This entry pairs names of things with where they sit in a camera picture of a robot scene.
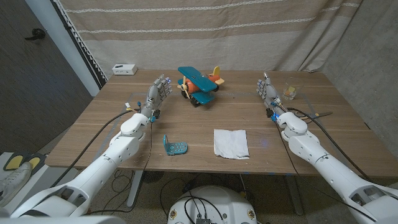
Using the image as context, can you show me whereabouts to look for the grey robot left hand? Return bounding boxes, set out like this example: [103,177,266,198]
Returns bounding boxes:
[139,73,174,122]

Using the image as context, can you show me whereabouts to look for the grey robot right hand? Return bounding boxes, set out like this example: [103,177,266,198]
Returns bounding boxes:
[256,72,287,118]

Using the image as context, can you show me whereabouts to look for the scissors with tan handles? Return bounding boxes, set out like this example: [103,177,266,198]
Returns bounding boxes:
[298,111,333,121]

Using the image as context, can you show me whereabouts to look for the clear drinking glass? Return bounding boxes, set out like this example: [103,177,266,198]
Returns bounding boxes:
[282,77,304,101]

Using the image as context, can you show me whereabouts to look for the teal and orange toy airplane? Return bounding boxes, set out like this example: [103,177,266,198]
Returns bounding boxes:
[177,65,225,108]

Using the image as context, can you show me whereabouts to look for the teal toy flip phone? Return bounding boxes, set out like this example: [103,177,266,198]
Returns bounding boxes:
[162,134,188,156]

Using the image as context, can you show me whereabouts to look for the white tissue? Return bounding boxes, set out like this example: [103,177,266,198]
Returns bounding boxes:
[213,128,251,160]

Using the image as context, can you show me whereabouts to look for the white power strip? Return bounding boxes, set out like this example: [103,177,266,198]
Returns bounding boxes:
[111,63,138,76]

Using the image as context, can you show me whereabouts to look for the beige striped curtain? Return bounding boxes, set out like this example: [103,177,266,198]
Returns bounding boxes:
[51,0,363,90]

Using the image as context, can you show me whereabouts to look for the white table leg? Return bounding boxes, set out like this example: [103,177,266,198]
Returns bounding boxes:
[126,170,144,208]

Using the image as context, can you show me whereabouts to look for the grey table leg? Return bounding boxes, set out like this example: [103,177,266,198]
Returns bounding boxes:
[284,175,304,216]

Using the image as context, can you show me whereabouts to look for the dark wooden door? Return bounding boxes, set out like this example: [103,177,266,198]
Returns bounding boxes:
[0,0,94,155]

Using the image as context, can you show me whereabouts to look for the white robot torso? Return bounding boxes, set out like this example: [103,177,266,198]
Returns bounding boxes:
[167,185,258,224]

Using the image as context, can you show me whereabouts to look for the yellow and black foot pedal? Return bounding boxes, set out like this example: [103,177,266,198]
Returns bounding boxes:
[23,152,47,175]
[2,151,25,172]

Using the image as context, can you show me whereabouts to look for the white sneaker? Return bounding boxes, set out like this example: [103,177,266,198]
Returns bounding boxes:
[0,161,34,208]

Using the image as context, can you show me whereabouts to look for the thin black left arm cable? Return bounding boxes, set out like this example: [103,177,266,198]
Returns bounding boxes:
[133,119,154,187]

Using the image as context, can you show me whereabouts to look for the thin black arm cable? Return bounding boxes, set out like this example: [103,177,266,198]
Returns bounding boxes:
[273,121,377,223]
[133,119,154,187]

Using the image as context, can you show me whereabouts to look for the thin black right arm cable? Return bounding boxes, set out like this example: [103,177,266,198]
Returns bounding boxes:
[273,121,377,223]

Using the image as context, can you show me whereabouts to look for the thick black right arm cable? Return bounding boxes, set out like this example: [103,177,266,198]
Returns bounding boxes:
[285,107,374,184]

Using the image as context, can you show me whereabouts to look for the white door frame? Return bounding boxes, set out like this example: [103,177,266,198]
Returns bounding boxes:
[24,0,102,97]

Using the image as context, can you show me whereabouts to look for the black door handle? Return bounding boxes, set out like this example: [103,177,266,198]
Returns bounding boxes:
[24,27,47,41]

